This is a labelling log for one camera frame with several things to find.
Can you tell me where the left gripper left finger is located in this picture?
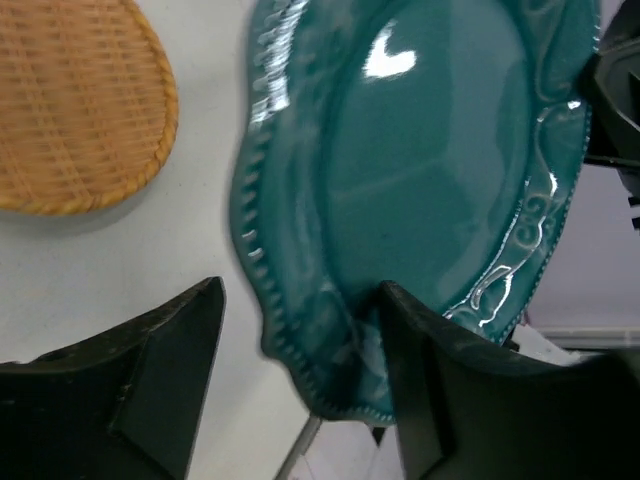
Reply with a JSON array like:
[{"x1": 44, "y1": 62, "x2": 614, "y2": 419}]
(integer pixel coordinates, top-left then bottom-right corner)
[{"x1": 1, "y1": 277, "x2": 225, "y2": 480}]

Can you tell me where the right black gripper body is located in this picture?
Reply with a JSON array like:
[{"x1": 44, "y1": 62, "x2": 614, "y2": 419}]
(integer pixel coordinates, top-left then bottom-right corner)
[{"x1": 582, "y1": 1, "x2": 639, "y2": 209}]

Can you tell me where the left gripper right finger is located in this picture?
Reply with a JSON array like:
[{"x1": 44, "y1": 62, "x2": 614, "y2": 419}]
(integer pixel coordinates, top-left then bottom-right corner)
[{"x1": 377, "y1": 281, "x2": 639, "y2": 479}]

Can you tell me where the teal scalloped round plate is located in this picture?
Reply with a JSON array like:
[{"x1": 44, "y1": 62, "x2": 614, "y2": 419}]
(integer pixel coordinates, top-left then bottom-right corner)
[{"x1": 229, "y1": 1, "x2": 600, "y2": 426}]

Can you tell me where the orange woven round plate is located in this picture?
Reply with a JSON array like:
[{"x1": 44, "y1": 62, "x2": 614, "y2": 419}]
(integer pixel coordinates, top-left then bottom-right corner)
[{"x1": 1, "y1": 1, "x2": 179, "y2": 216}]

